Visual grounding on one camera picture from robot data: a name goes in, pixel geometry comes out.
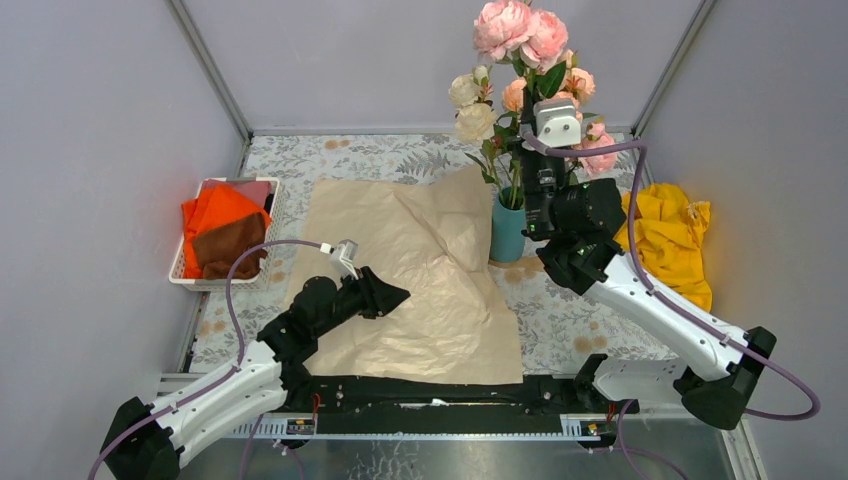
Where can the pink cloth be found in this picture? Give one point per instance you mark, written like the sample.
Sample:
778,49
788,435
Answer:
256,191

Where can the white plastic basket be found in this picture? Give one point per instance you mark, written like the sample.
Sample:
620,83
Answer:
274,208

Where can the aluminium frame rail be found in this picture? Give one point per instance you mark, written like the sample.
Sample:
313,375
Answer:
209,67

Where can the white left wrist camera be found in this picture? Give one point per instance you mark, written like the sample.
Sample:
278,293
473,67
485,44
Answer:
341,257

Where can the peach rose stem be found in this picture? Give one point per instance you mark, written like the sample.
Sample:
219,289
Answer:
513,95

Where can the yellow crumpled cloth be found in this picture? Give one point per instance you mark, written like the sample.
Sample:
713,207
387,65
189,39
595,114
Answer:
669,235

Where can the floral patterned table mat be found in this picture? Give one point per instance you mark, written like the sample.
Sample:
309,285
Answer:
557,329

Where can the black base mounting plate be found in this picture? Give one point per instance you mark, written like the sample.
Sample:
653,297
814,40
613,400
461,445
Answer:
350,405

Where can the large pink rose stem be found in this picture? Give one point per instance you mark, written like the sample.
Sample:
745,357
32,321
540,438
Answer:
596,137

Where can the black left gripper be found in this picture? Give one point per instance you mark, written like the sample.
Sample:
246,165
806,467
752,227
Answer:
381,299

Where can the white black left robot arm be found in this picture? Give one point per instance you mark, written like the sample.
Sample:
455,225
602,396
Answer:
157,440

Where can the brown cloth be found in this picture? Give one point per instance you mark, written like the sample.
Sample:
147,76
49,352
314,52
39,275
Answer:
216,250

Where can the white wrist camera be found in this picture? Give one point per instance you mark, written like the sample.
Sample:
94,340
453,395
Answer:
341,257
556,123

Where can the teal cylindrical vase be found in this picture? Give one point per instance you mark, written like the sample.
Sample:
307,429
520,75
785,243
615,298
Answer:
508,222

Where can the peach kraft wrapping paper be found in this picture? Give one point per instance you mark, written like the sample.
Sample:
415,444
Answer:
432,240

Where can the cream rose stem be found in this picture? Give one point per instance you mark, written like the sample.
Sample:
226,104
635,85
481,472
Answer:
476,123

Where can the brown paper ribbon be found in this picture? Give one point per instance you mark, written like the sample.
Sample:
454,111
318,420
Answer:
527,263

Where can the orange cloth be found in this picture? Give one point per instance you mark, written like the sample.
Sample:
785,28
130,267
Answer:
214,208

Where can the pink bud rose stem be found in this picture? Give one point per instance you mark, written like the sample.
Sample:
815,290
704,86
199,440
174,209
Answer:
576,84

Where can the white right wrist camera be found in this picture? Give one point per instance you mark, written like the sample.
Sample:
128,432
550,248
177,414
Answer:
556,123

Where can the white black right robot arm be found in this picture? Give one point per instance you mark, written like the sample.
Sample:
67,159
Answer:
715,370

